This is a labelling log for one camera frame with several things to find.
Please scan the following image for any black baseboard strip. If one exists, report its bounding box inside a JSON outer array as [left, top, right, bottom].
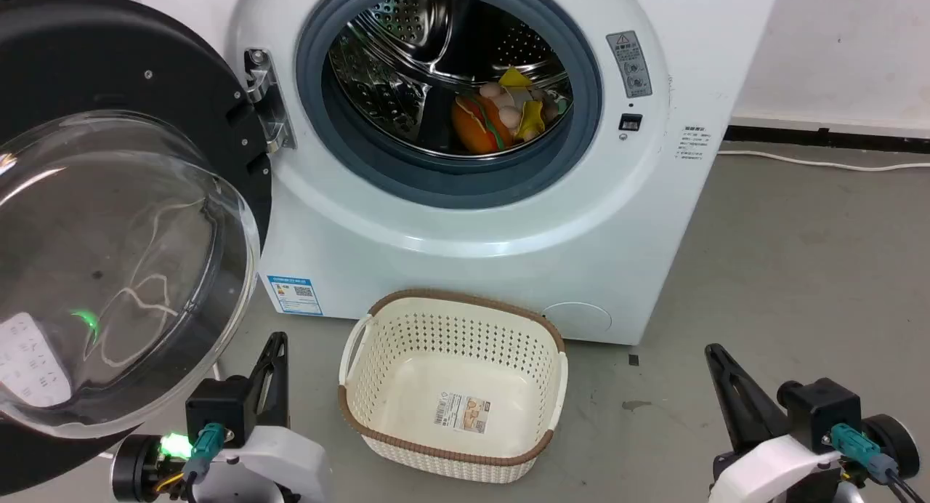
[[724, 124, 930, 156]]

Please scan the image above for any grey warning sticker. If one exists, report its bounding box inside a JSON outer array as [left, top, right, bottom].
[[606, 30, 653, 99]]

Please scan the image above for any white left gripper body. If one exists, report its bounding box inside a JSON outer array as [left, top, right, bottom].
[[110, 424, 336, 503]]

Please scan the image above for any small white text sticker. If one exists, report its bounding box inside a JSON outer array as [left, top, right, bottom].
[[675, 125, 713, 164]]

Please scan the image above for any white front-load washing machine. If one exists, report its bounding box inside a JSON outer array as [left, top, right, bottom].
[[229, 0, 785, 346]]

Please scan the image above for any barcode label sticker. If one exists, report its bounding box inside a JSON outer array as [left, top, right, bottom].
[[433, 388, 490, 436]]

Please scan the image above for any hamburger plush toy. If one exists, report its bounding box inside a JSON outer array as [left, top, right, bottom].
[[451, 94, 516, 156]]

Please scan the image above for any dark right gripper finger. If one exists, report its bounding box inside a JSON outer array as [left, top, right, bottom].
[[705, 343, 756, 454], [715, 345, 791, 447]]

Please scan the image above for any yellow cloth toy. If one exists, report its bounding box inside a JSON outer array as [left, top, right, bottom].
[[498, 67, 546, 142]]

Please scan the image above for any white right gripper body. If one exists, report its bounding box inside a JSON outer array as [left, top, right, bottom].
[[711, 414, 921, 503]]

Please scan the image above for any round white filter cover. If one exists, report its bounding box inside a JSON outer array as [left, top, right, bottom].
[[541, 302, 613, 341]]

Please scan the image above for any blue white energy label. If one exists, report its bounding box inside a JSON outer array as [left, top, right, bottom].
[[265, 274, 324, 317]]

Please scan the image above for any stainless steel washer drum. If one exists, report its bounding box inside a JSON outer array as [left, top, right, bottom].
[[328, 0, 575, 159]]

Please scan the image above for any teal plug cable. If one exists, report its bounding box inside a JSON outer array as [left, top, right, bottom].
[[830, 423, 930, 503], [180, 422, 227, 486]]

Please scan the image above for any black round washer door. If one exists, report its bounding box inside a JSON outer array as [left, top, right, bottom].
[[0, 0, 274, 496]]

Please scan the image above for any teal plug left cable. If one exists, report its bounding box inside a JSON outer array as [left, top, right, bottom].
[[180, 422, 227, 486]]

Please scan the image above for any white floor cable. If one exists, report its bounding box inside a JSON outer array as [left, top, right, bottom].
[[717, 148, 930, 174]]

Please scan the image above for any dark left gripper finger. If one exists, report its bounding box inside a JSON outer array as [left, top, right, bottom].
[[247, 333, 281, 427], [266, 332, 290, 427]]

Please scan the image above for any cream perforated laundry basket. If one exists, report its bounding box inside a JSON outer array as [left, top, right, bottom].
[[337, 289, 569, 486]]

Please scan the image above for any chrome door hinge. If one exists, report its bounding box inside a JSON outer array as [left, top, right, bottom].
[[244, 49, 298, 153]]

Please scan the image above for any teal plug right cable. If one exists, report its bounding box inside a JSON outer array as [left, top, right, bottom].
[[830, 423, 930, 503]]

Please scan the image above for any beige plush doll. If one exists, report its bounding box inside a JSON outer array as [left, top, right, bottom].
[[479, 81, 562, 132]]

